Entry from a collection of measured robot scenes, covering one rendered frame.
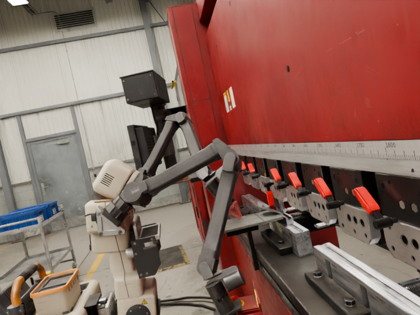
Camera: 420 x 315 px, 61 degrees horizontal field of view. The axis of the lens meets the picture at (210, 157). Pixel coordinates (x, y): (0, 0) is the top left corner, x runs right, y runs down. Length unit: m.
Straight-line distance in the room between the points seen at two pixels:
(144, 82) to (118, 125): 6.20
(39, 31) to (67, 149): 2.78
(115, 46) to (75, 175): 3.18
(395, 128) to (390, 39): 0.14
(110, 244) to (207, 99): 1.25
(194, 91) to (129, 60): 6.62
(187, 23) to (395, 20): 2.00
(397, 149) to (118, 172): 1.11
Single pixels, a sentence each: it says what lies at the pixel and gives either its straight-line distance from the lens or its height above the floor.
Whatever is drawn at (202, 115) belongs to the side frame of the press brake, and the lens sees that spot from 2.42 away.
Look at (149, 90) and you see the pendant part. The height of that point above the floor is 1.81.
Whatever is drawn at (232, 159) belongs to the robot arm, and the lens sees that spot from 1.25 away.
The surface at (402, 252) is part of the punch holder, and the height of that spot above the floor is 1.11.
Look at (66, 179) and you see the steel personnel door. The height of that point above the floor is 1.16.
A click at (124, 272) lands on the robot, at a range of 1.64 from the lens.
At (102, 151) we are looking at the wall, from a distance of 8.83.
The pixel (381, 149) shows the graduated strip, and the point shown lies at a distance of 0.72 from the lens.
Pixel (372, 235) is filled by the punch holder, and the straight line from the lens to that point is 0.84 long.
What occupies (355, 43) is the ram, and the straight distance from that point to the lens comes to 0.75.
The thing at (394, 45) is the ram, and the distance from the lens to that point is 0.65.
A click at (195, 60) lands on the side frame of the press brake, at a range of 2.48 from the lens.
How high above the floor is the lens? 1.39
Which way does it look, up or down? 3 degrees down
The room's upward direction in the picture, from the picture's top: 12 degrees counter-clockwise
